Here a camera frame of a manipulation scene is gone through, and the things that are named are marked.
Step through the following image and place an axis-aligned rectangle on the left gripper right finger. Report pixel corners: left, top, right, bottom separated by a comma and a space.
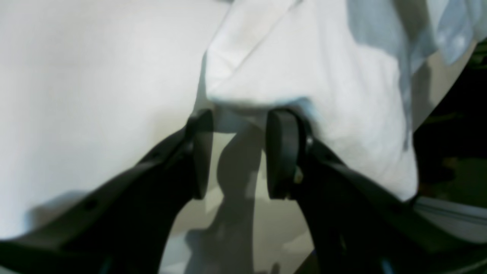
266, 109, 487, 274

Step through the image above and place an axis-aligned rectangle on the white printed t-shirt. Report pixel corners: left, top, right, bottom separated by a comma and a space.
202, 0, 486, 201

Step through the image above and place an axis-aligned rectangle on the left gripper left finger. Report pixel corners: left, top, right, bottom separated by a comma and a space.
0, 110, 213, 274

